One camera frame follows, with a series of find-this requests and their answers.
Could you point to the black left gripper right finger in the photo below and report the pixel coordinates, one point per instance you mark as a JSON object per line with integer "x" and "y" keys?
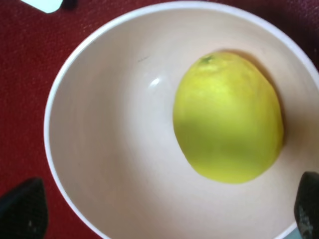
{"x": 306, "y": 208}

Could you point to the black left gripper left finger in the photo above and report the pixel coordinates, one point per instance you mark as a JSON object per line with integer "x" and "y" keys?
{"x": 23, "y": 211}

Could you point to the yellow lemon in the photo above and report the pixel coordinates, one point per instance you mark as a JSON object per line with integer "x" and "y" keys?
{"x": 227, "y": 118}

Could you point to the pink bowl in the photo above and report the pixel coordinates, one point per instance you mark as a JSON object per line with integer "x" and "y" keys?
{"x": 109, "y": 138}

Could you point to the red tablecloth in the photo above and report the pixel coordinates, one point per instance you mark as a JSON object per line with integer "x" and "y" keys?
{"x": 35, "y": 45}

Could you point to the white snack pouch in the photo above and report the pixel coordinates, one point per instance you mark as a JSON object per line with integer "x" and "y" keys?
{"x": 46, "y": 6}

